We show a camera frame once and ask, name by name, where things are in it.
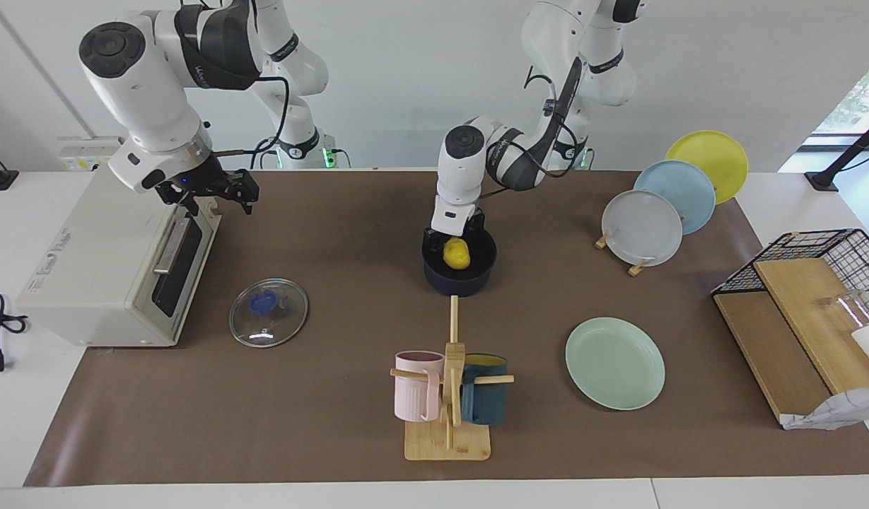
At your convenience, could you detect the yellow lemon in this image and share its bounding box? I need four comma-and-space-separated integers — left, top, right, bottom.
443, 238, 472, 271

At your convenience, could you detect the glass lid with blue knob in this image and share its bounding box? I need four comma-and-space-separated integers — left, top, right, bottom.
229, 279, 310, 349

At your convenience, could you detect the grey plate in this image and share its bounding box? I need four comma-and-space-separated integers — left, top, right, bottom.
602, 189, 684, 267

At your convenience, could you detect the wooden plate rack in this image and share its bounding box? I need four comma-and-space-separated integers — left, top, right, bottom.
594, 226, 651, 278

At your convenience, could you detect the pale green plate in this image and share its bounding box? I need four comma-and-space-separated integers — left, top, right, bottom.
565, 317, 666, 411

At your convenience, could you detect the light blue plate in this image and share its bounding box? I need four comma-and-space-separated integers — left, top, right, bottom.
633, 160, 717, 235

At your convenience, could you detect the yellow plate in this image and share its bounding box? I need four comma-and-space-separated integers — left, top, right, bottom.
665, 130, 750, 206

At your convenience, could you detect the white power strip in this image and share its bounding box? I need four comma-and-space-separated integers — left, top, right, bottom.
56, 136, 124, 172

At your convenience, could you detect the beige toaster oven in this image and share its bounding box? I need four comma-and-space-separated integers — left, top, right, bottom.
16, 168, 223, 349

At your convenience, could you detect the dark teal mug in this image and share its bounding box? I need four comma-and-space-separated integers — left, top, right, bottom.
460, 353, 509, 426

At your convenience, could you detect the pink ribbed mug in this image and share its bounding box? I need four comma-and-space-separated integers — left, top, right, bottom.
395, 351, 445, 423

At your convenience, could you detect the wooden mug tree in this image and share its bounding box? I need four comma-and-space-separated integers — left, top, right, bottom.
390, 296, 515, 462

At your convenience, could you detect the brown table mat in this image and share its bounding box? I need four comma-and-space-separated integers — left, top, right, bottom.
23, 170, 869, 487

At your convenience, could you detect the black clamp stand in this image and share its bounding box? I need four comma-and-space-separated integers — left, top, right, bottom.
804, 113, 869, 193

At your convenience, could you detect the clear drinking glass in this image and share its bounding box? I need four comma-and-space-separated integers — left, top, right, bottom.
820, 290, 869, 333

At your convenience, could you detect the white patterned cloth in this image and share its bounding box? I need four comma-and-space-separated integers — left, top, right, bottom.
779, 384, 869, 431

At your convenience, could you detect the dark pot with purple handle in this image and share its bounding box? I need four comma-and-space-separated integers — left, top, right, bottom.
421, 225, 497, 298

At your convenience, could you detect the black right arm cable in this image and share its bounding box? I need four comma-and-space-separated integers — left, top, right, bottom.
215, 74, 293, 160

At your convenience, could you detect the wire and wood shelf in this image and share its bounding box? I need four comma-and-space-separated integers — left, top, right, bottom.
711, 228, 869, 425

